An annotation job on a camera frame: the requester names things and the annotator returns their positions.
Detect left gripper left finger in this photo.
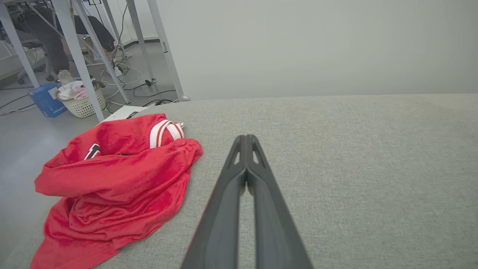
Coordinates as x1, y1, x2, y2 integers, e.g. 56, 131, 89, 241
181, 135, 248, 269

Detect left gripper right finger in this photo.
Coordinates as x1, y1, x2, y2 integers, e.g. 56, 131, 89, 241
246, 134, 314, 269

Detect red white sleeved t-shirt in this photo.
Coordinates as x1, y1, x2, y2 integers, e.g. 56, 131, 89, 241
31, 113, 204, 269

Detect grey fabric sofa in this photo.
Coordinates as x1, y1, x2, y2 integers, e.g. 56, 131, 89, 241
0, 93, 478, 269

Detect white flat box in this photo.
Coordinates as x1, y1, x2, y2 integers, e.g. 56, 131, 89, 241
99, 105, 150, 123

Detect white woven laundry basket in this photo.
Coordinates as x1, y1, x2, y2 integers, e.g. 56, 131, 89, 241
56, 80, 108, 119

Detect white metal desk leg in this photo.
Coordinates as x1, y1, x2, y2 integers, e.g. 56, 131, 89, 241
147, 0, 190, 102
0, 3, 40, 89
125, 0, 156, 84
52, 0, 105, 122
70, 0, 131, 105

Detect white pink clothes pile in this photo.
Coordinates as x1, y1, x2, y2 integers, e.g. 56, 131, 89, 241
57, 80, 100, 101

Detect blue cardboard box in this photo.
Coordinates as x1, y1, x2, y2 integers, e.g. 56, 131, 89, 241
29, 83, 69, 118

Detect beige fluffy slipper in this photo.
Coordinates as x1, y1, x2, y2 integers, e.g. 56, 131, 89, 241
57, 69, 77, 85

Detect seated person dark clothes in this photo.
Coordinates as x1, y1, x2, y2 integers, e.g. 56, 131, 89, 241
11, 5, 117, 74

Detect black floor cable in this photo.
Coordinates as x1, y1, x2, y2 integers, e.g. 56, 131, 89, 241
123, 77, 177, 107

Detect white floor cable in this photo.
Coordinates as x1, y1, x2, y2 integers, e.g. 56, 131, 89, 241
98, 62, 144, 101

